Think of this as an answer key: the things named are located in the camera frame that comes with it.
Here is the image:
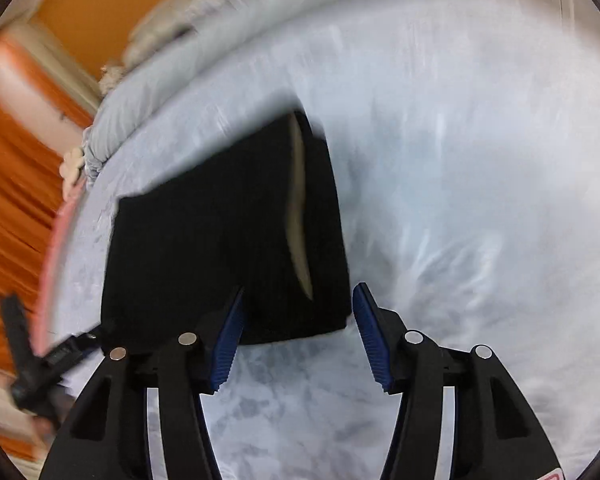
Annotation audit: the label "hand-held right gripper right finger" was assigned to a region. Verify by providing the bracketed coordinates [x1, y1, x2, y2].
[351, 282, 563, 480]

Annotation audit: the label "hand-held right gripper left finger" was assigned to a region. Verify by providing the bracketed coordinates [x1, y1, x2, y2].
[40, 285, 248, 480]

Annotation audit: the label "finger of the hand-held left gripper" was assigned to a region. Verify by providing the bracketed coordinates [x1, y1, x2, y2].
[0, 294, 40, 383]
[42, 325, 105, 367]

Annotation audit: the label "black pants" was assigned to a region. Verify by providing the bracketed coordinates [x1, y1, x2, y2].
[100, 107, 353, 356]

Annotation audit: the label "pink mattress edge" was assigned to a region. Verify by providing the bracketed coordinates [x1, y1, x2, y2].
[32, 180, 88, 356]

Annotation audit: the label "orange curtain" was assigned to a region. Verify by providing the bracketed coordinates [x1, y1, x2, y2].
[0, 35, 96, 461]

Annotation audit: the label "cream flower plush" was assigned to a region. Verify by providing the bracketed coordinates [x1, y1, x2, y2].
[60, 147, 88, 193]

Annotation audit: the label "pale blue butterfly bed sheet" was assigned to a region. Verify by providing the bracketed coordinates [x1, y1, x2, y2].
[45, 0, 600, 480]

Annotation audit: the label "grey duvet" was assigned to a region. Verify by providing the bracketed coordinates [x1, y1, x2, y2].
[82, 0, 331, 183]

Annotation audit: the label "white patterned pillow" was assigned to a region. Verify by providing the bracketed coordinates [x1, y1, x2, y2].
[125, 0, 251, 66]

